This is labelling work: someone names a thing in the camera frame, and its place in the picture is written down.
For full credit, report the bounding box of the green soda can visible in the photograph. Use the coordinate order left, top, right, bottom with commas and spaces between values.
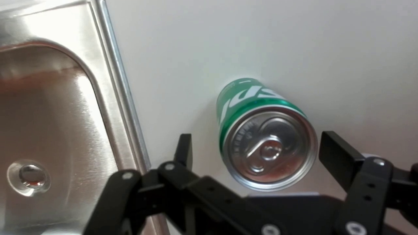
216, 78, 317, 192

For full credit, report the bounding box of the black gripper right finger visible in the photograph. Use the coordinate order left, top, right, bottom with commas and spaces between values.
318, 130, 418, 235

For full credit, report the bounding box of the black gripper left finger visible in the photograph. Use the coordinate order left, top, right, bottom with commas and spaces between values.
82, 133, 191, 235

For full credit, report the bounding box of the stainless steel sink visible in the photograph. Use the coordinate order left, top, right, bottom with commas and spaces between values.
0, 0, 150, 235

